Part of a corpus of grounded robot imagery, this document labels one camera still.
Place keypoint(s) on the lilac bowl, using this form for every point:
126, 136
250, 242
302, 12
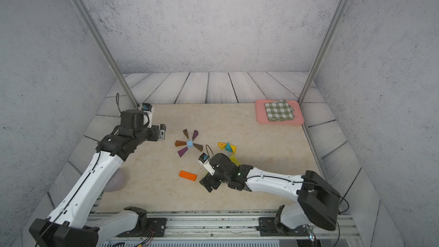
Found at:
116, 182

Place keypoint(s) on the brown small wooden block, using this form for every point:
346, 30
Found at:
180, 143

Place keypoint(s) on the green checkered cloth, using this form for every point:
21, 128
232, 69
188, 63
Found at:
279, 111

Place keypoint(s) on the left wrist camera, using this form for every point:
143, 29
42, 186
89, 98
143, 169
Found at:
147, 111

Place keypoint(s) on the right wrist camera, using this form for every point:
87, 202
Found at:
204, 160

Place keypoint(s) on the orange long wooden block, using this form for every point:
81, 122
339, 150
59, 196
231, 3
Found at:
187, 175

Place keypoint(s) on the dark brown rectangular block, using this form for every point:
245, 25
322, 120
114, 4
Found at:
186, 133

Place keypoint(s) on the left aluminium frame post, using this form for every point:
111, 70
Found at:
103, 48

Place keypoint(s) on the pink tray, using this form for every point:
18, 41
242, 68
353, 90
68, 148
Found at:
263, 119

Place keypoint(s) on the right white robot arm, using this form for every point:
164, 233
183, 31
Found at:
316, 201

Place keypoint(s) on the teal triangle wooden block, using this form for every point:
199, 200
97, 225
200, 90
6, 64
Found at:
228, 148

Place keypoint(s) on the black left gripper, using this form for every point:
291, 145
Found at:
155, 135

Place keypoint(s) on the right aluminium frame post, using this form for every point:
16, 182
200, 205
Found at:
331, 31

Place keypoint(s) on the aluminium frame post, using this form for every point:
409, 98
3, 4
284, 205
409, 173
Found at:
103, 48
331, 31

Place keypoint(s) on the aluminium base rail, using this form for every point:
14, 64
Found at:
235, 225

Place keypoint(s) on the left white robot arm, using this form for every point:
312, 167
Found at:
66, 225

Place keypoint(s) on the yellow triangle wooden block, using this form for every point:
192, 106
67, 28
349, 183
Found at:
234, 149

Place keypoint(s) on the purple rectangular wooden block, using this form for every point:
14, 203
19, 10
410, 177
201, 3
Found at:
182, 151

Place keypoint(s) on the lime green long block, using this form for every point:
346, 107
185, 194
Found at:
235, 160

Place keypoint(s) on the brown slanted wooden block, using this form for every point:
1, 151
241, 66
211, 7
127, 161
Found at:
198, 147

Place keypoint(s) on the orange triangle wooden block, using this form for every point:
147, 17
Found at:
222, 145

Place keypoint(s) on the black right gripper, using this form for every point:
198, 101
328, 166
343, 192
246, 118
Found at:
208, 178

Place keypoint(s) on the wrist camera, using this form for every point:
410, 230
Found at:
147, 111
204, 160

